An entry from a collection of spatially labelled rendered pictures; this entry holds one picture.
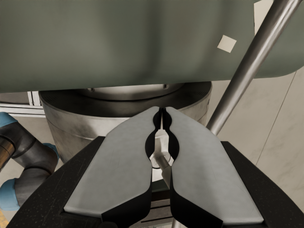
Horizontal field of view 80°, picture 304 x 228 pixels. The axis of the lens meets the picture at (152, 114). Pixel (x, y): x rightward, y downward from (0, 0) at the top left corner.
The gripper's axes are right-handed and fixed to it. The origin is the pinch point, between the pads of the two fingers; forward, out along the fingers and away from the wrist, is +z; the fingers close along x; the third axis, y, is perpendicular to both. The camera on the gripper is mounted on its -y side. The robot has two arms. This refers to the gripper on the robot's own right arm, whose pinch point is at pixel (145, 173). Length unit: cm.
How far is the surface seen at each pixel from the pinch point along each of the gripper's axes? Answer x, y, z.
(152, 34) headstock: 17.1, -37.3, -2.5
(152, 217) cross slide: -11.3, 41.2, 5.3
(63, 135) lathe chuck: 11.3, -22.9, -14.2
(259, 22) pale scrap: 17.1, -38.5, 7.8
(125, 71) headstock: 16.4, -33.8, -5.0
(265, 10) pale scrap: 17.1, -39.5, 8.0
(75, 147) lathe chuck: 12.6, -21.5, -12.5
